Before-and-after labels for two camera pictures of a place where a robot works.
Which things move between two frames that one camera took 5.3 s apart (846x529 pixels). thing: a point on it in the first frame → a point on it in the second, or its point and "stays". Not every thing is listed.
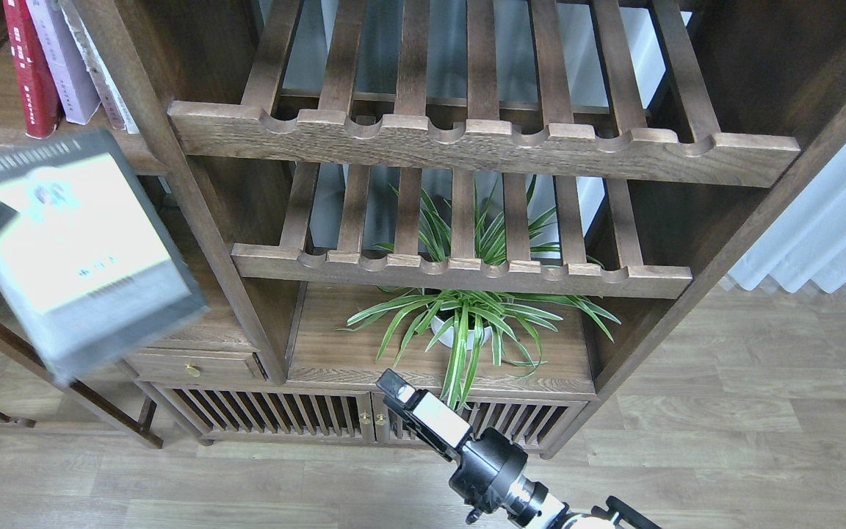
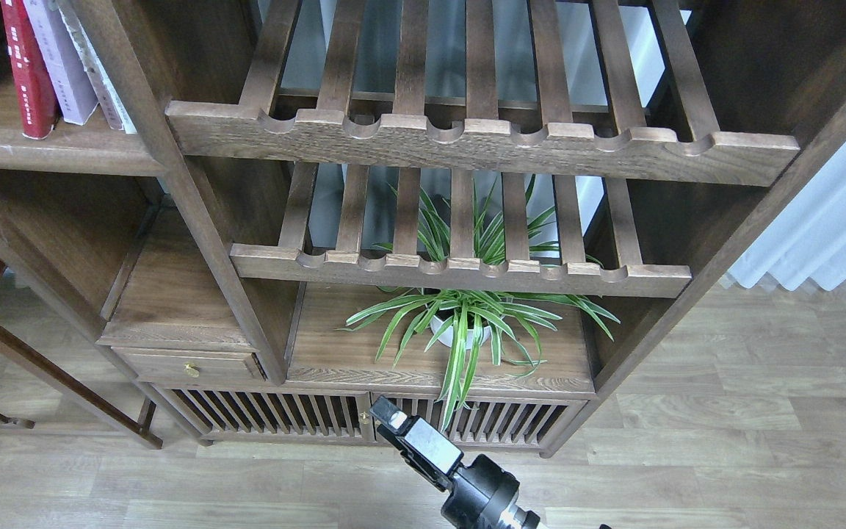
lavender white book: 78,94 stays
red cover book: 39,102 stays
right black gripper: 490,465 → 483,495
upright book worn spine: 118,109 stays
